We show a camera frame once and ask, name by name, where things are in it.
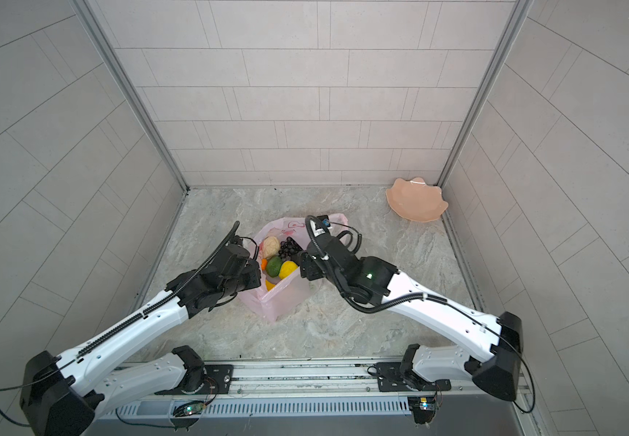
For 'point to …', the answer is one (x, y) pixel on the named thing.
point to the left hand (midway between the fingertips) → (270, 270)
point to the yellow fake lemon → (287, 268)
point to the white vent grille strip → (388, 405)
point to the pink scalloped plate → (415, 200)
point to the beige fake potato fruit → (271, 247)
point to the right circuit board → (423, 408)
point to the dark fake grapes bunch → (287, 248)
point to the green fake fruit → (274, 265)
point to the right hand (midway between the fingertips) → (306, 256)
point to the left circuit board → (191, 408)
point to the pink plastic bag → (290, 291)
